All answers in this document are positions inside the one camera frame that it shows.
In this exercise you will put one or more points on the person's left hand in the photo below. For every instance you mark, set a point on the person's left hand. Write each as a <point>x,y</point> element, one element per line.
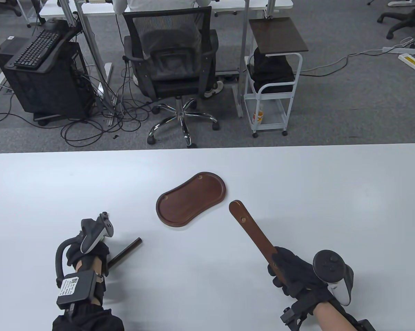
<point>72,255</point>

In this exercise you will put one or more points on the person's right hand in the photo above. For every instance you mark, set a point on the person's right hand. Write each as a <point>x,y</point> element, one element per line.
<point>297,272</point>

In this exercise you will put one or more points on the wooden key rack rod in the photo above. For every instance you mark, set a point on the wooden key rack rod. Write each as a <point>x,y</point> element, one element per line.
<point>128,250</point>

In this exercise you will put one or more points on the wooden key rack top bar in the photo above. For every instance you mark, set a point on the wooden key rack top bar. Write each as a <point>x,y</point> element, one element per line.
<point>250,227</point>

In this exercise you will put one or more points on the wooden key rack base tray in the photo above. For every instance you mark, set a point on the wooden key rack base tray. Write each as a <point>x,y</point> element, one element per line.
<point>190,201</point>

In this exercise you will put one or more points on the person's right forearm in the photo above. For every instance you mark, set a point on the person's right forearm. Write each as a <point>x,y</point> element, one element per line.
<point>328,317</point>

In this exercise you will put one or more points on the black right forearm box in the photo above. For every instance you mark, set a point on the black right forearm box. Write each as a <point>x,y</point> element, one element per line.
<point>364,326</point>

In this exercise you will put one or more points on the left black white controller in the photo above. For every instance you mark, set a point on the left black white controller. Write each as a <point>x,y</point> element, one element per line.
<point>90,238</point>

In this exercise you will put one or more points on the black white controller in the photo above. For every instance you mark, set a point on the black white controller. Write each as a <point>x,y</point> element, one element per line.
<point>90,238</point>
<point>328,267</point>

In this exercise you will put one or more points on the right black white controller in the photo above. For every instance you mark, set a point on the right black white controller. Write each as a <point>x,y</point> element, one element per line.
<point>328,267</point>

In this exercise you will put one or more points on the black box with white label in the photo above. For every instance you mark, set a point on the black box with white label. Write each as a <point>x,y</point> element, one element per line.
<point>78,286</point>

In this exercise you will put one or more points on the orange bottle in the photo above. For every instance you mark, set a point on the orange bottle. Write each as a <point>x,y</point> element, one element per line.
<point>259,117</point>

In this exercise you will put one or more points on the black computer tower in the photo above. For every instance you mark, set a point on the black computer tower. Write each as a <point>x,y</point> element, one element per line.
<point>48,89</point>

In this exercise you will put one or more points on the black bag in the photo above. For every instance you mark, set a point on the black bag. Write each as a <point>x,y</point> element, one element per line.
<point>269,72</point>

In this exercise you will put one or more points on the black keyboard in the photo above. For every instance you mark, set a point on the black keyboard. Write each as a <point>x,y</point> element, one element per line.
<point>36,48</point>

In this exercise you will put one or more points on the black mesh office chair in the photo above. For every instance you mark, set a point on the black mesh office chair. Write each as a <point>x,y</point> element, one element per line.
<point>166,65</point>

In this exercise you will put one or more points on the white cart with brown top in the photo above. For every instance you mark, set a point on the white cart with brown top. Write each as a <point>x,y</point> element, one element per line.
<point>278,34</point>

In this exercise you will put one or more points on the white power strip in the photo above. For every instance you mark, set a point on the white power strip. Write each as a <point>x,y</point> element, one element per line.
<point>400,50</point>

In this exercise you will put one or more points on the black office chair base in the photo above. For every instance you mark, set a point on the black office chair base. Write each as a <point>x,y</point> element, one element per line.
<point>407,19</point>

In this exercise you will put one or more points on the white desk with metal legs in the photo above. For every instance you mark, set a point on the white desk with metal legs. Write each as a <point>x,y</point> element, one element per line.
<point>228,4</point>

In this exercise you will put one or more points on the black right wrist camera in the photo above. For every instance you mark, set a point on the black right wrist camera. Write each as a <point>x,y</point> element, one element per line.
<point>290,319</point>

